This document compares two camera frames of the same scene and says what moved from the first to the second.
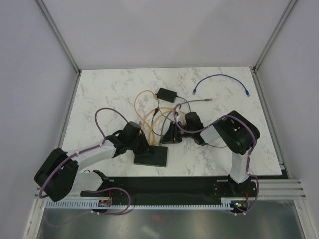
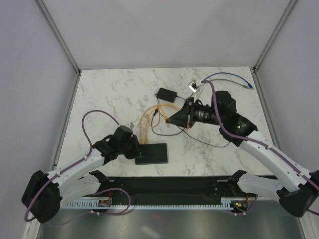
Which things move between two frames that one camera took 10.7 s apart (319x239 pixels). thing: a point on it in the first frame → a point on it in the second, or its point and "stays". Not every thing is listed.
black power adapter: [167, 95] stays
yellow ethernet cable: [154, 122] → [164, 116]
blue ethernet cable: [194, 90] → [248, 84]
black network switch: [157, 157] stays
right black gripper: [171, 137] → [185, 117]
